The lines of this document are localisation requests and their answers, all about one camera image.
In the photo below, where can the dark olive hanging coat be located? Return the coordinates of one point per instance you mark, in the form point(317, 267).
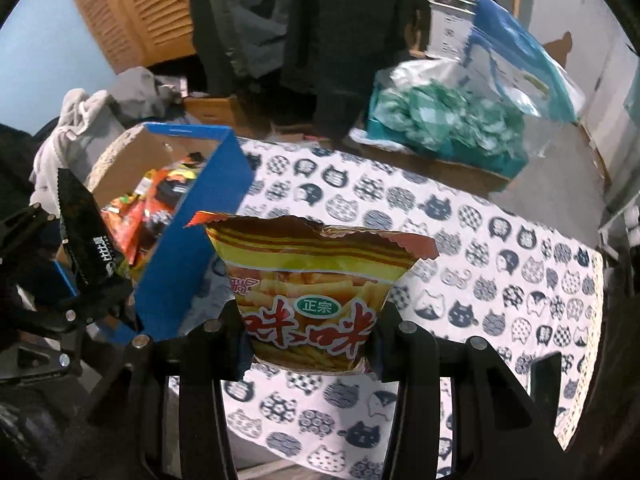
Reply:
point(210, 30)

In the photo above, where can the wide flat cardboard box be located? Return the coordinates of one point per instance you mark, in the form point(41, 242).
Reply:
point(430, 167)

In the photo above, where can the black hanging coat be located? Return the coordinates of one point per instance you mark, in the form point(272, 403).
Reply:
point(350, 45)

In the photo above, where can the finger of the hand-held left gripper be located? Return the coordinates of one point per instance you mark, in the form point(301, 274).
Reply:
point(100, 301)
point(62, 277)

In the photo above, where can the small brown cardboard box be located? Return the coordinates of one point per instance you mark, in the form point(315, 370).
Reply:
point(215, 110)

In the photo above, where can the white shoe rack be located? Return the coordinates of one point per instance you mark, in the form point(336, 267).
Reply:
point(620, 225)

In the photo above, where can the blue-rimmed cardboard box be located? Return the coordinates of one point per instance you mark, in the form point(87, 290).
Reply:
point(195, 240)

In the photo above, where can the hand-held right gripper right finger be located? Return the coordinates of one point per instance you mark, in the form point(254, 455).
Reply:
point(390, 355)

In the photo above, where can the wooden louvered door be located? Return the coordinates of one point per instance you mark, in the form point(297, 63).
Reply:
point(130, 10)

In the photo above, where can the grey clothing pile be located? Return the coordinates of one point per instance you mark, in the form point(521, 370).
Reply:
point(142, 92)

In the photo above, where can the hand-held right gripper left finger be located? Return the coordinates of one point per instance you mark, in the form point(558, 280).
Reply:
point(242, 360)

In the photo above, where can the pile of green plastic bags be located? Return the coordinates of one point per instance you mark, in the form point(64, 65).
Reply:
point(445, 120)

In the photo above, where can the white printed storage box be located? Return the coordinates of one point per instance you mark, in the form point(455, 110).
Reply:
point(450, 25)

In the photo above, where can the orange snack packet green label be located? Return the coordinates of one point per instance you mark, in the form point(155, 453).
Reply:
point(172, 185)

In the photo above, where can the grey hanging jacket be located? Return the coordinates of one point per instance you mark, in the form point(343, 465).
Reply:
point(260, 5)

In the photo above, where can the cat print tablecloth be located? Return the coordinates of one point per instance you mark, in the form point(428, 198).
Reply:
point(450, 270)

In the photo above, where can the black rectangular object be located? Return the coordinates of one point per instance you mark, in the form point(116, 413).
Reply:
point(546, 385)

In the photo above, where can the plain orange snack packet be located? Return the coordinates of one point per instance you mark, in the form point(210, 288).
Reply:
point(135, 225)

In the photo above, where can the blue plastic bag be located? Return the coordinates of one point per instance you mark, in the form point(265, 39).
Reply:
point(520, 60)

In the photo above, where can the white cloth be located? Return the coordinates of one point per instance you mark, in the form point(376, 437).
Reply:
point(70, 125)

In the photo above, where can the black snack packet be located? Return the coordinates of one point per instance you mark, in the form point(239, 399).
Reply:
point(85, 225)

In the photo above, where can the yellow striped snack packet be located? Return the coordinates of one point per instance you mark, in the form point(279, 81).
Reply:
point(300, 280)

